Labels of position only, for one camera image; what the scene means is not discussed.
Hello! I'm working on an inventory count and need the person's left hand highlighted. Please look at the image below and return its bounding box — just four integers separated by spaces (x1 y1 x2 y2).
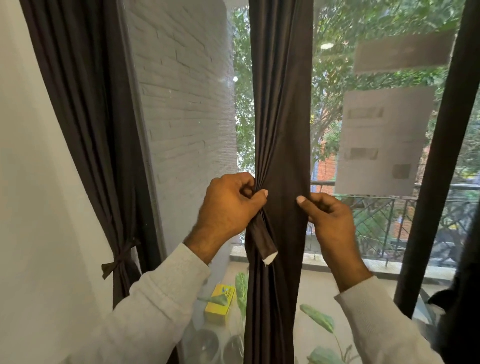
182 172 269 265

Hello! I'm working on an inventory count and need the black plant pot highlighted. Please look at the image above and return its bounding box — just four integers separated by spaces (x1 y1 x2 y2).
185 329 220 364

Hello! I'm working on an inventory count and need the yellow cardboard box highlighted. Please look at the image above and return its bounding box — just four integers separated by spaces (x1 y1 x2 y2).
203 283 236 326

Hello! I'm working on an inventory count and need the dark brown curtain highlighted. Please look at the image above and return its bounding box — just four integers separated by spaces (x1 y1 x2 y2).
243 0 314 364
19 0 181 364
427 202 480 364

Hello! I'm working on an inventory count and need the person's right forearm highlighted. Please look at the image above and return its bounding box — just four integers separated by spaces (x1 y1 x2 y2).
334 276 445 364

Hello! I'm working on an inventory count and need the large grey paper notice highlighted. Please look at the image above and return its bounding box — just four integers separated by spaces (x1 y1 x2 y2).
334 85 437 198

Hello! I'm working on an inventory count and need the person's right hand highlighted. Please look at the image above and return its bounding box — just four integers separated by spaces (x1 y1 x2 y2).
296 192 374 293

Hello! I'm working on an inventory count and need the black metal balcony railing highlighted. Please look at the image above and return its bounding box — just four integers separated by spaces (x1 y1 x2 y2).
230 180 480 269

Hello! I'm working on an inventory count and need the small grey paper notice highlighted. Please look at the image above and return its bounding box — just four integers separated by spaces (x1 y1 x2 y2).
353 29 457 75

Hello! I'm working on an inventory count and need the orange brick building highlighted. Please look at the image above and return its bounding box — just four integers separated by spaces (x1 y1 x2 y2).
311 142 432 241

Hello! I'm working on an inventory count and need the person's left forearm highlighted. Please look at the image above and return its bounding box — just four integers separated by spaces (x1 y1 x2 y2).
71 242 212 364

